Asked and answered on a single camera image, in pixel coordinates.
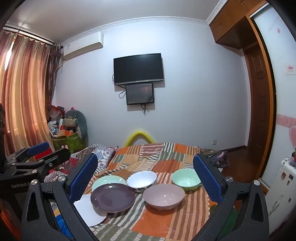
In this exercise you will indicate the cartoon print fleece blanket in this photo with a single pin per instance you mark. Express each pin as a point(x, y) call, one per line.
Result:
point(61, 223)

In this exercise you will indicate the wooden door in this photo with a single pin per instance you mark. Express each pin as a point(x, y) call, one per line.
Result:
point(259, 104)

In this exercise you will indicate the brown patterned curtain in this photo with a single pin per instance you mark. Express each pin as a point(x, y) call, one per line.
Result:
point(54, 76)

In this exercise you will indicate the striped patchwork blanket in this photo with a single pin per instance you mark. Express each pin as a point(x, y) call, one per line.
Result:
point(161, 222)

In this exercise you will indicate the pink bowl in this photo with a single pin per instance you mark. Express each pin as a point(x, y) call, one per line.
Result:
point(163, 195)

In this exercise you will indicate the frosted sliding wardrobe door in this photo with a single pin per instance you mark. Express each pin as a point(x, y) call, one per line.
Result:
point(277, 104)

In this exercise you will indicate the white plate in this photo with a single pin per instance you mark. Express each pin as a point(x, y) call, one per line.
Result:
point(85, 210)

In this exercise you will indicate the white wall socket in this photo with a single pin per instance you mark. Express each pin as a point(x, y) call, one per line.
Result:
point(215, 141)

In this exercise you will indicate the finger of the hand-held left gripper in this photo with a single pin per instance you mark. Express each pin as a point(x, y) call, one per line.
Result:
point(38, 148)
point(57, 157)

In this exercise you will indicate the purple plate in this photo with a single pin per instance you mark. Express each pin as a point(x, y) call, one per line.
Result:
point(112, 198)

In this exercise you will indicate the white bowl with black pattern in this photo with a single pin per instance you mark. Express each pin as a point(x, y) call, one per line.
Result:
point(141, 179)

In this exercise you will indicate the black wall television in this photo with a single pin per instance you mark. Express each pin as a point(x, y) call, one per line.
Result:
point(138, 68)

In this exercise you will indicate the white air conditioner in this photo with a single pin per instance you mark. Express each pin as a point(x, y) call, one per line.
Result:
point(83, 46)

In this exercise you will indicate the red plastic box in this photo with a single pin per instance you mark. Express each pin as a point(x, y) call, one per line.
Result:
point(44, 154)

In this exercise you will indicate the pink patterned border sticker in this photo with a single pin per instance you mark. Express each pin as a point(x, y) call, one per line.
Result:
point(286, 121)

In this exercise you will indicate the wooden overhead cabinet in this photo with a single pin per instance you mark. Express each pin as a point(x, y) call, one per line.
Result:
point(231, 20)

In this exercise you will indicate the white suitcase with stickers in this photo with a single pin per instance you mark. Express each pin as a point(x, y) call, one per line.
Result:
point(282, 185)

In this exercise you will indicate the green plate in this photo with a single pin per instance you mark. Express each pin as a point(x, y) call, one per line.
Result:
point(106, 180)

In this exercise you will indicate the red plastic bag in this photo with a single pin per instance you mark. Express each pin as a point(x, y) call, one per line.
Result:
point(55, 112)

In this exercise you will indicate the small black wall monitor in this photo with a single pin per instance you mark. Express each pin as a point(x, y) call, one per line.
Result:
point(140, 93)

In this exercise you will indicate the dark backpack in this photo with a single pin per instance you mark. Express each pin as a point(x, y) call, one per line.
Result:
point(219, 157)

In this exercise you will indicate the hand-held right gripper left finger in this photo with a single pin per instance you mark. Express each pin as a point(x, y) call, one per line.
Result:
point(83, 178)

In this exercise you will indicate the orange striped curtain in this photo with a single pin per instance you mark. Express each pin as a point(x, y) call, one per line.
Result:
point(23, 92)

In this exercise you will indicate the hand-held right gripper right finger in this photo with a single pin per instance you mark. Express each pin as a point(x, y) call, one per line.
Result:
point(207, 178)

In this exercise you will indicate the green bowl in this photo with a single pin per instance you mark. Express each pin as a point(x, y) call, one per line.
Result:
point(185, 178)

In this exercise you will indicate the patterned quilt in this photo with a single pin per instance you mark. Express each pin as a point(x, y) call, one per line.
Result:
point(105, 154)

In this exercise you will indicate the red and white sticker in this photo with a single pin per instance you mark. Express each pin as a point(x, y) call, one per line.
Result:
point(289, 70)

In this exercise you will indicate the yellow foam tube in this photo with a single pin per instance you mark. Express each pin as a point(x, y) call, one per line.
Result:
point(129, 139)

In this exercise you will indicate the brown plush toy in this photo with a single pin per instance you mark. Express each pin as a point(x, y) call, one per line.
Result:
point(69, 121)

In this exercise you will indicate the pink heart sticker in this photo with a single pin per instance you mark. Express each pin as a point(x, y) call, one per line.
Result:
point(292, 136)

